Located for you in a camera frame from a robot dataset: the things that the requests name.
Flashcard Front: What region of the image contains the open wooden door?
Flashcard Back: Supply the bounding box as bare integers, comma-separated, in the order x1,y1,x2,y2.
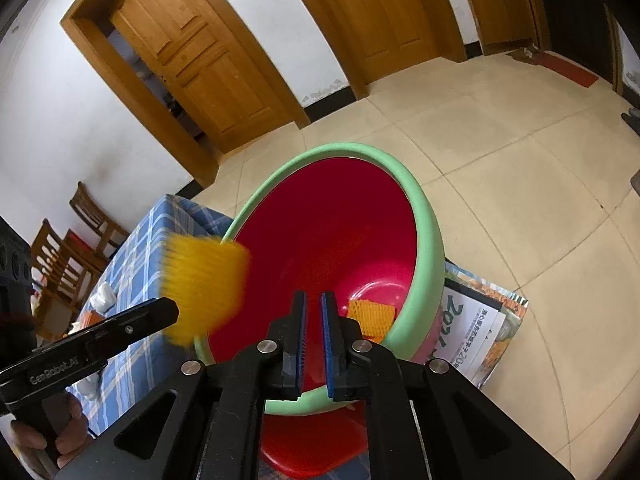
110,0,296,153

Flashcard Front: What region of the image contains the closed wooden door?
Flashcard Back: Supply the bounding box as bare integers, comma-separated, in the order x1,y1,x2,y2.
300,0,441,86

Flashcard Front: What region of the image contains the wooden door frame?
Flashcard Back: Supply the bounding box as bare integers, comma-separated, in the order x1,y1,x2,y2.
272,0,468,101
60,0,311,188

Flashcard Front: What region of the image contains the wooden chair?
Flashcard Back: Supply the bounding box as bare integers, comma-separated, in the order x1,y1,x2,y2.
30,219,108,341
69,181,131,261

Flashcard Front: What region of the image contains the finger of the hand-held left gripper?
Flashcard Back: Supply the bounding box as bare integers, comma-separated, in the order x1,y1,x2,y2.
85,297,180,361

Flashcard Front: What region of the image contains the red bin with green rim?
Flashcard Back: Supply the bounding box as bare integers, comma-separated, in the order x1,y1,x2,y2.
194,142,447,417

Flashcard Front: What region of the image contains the printed paper calendar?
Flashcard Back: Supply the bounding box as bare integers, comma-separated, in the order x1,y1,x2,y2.
425,260,529,391

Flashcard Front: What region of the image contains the red plastic stool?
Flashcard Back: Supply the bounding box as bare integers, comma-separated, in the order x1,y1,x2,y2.
260,402,368,476

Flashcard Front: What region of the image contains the yellow foam fruit net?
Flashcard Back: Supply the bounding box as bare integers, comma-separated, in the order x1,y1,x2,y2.
161,232,252,347

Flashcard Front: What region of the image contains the red door mat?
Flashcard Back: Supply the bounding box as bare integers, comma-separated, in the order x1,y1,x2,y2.
542,52,599,88

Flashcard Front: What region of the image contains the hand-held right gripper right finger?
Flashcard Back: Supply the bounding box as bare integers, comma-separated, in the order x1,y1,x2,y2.
321,291,576,480

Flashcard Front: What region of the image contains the white crumpled tissue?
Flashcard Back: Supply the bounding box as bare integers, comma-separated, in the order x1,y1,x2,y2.
90,284,117,313
75,372,103,402

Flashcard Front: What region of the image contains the narrow wooden door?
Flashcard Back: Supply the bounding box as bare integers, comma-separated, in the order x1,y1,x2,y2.
455,0,551,56

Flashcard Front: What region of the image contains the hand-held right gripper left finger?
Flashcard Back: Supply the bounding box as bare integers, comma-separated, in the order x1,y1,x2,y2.
52,291,308,480

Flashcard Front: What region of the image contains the person's left hand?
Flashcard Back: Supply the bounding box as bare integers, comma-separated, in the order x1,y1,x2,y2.
9,392,90,470

